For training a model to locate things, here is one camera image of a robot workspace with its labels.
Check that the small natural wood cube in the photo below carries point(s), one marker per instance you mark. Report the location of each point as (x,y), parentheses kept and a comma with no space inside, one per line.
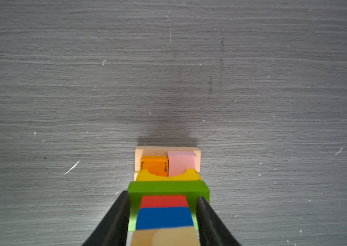
(180,236)

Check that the green wood block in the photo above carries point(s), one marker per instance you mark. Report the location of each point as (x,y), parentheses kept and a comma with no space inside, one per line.
(191,189)

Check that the yellow wood block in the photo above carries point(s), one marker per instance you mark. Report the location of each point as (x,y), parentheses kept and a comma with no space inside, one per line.
(189,175)

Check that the orange wood block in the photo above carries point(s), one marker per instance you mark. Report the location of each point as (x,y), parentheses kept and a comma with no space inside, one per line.
(157,165)

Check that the blue wood cube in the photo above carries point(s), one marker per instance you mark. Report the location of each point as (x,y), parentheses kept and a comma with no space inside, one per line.
(162,218)

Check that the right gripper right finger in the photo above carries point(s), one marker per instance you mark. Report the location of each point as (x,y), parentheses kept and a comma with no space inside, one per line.
(212,231)

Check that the natural wood block long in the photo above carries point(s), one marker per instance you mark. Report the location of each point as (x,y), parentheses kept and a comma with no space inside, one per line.
(163,151)

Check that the pink wood block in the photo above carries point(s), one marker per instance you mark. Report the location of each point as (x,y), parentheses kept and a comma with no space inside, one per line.
(181,161)

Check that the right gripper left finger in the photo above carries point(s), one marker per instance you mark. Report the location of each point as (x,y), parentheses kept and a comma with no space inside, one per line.
(113,228)

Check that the red wood cube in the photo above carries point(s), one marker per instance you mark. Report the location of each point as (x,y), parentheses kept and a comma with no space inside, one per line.
(164,201)

